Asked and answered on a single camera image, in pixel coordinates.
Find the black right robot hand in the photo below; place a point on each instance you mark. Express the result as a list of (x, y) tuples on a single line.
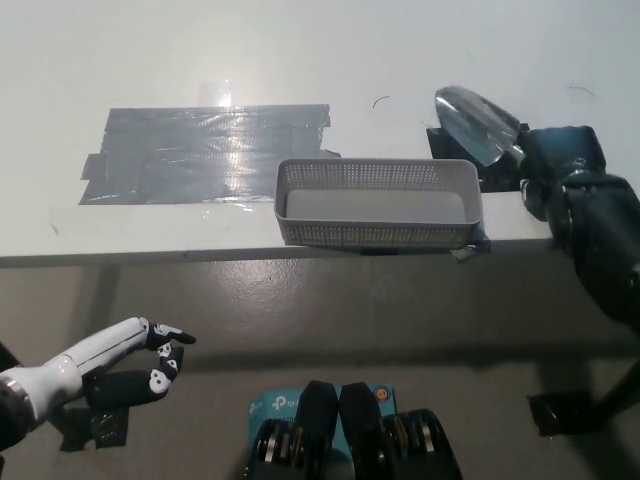
[(565, 155)]

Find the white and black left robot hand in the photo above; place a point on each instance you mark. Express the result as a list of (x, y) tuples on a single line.
[(95, 352)]

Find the grey perforated plastic basket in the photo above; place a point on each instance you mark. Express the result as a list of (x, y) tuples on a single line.
[(380, 232)]

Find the small grey tape piece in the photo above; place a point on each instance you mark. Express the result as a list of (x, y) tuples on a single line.
[(472, 252)]

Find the black tape patch on desk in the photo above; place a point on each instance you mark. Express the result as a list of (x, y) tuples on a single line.
[(445, 145)]

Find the teal tp-link box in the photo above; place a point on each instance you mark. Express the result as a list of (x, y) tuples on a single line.
[(277, 402)]

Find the small black tape strip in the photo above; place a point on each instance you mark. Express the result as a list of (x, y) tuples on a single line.
[(380, 251)]

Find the black table leg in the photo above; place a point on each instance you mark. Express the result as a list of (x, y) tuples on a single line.
[(625, 387), (6, 355)]

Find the black floor tape patch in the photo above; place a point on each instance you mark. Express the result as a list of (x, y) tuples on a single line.
[(107, 430), (565, 415)]

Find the large grey duct tape patch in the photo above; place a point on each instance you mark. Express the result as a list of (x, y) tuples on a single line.
[(185, 160)]

